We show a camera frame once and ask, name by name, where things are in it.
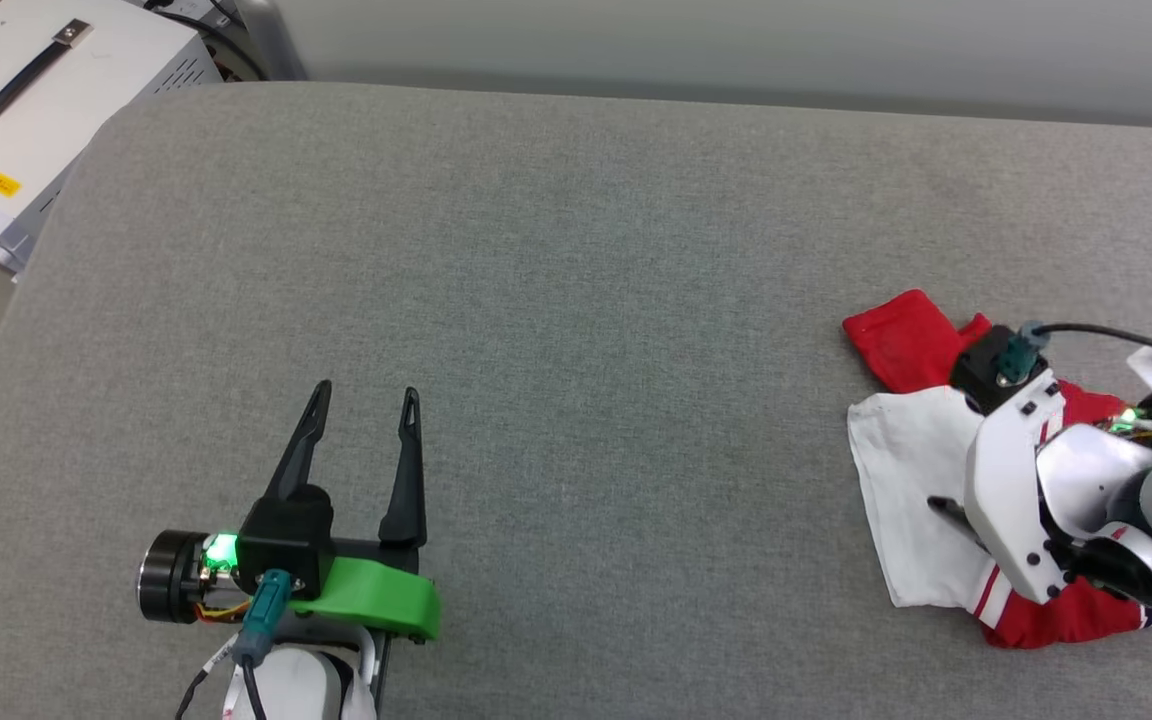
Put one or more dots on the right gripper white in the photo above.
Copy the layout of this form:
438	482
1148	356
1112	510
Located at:
1001	490

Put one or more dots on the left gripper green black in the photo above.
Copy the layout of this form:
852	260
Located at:
376	595

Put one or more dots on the red and white garment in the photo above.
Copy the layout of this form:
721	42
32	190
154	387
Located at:
911	470

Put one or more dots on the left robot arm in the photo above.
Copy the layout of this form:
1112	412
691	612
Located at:
296	690

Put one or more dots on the white equipment box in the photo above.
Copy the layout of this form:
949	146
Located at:
86	110

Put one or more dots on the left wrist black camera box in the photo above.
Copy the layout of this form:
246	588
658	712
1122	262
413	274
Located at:
286	535

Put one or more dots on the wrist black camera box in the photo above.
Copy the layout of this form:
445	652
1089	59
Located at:
981	375
286	535

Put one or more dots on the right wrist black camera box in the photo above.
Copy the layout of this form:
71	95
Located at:
981	375

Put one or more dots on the grey metal post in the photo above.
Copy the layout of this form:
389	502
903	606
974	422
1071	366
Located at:
271	35

